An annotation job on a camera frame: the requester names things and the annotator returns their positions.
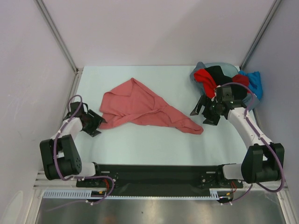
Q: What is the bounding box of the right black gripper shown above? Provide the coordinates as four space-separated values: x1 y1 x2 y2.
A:
190 94 221 126

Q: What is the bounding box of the pink t shirt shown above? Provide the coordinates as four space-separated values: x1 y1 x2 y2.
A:
99 78 204 135

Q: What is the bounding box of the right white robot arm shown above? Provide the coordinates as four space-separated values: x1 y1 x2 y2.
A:
190 85 285 187

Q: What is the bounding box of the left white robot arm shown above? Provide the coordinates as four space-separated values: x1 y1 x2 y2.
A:
39 102 105 180

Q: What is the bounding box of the bright red t shirt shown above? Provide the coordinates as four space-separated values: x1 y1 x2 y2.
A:
194 66 224 98

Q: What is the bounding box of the black t shirt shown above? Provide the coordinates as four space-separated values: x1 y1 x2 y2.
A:
205 65 248 101

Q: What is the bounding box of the grey blue t shirt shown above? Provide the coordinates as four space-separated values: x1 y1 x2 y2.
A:
190 62 263 111

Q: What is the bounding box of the dark red t shirt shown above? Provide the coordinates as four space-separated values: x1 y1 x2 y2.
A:
232 74 249 93

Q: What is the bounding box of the left aluminium corner post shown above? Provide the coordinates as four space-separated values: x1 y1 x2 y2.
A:
35 0 82 75

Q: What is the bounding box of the aluminium corner post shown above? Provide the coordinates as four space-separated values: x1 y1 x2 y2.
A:
239 0 283 70
35 0 82 75

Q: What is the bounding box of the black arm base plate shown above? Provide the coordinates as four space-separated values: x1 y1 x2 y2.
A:
76 163 244 196

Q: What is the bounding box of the white slotted cable duct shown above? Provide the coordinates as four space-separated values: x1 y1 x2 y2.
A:
43 189 232 200

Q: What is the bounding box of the aluminium front frame rail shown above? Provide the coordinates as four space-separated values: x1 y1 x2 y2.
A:
32 170 289 191

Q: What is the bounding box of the right aluminium corner post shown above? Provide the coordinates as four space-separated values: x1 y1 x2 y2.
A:
239 0 283 70

